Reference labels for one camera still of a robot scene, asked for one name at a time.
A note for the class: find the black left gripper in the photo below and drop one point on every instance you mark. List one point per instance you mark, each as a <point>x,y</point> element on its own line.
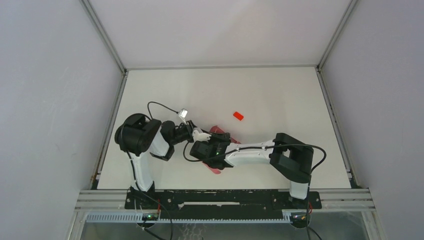
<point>189,126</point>

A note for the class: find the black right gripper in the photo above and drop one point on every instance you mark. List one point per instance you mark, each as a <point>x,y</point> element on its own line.
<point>222,137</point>

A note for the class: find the pink cardboard box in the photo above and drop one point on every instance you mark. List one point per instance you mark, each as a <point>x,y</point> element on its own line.
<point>217,130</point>

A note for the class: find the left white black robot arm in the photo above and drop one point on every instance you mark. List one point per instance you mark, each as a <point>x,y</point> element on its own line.
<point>141,136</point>

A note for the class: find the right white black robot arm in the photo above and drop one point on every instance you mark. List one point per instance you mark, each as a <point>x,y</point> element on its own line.
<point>290,157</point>

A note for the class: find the small orange block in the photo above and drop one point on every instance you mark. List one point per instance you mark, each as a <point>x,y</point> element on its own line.
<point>238,116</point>

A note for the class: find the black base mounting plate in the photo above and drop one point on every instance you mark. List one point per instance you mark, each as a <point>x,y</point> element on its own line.
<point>235,203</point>

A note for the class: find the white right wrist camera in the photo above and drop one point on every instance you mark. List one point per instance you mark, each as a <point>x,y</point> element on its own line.
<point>200,136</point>

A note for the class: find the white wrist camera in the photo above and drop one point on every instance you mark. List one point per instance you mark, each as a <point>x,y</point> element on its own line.
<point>200,136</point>
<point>182,114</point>

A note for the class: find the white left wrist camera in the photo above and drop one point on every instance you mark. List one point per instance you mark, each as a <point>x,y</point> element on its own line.
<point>182,114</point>

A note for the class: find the white slotted cable duct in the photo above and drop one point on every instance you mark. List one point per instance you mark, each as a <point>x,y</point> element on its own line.
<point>132,217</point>

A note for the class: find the aluminium front frame rail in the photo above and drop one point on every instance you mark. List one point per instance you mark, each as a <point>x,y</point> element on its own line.
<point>333,200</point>

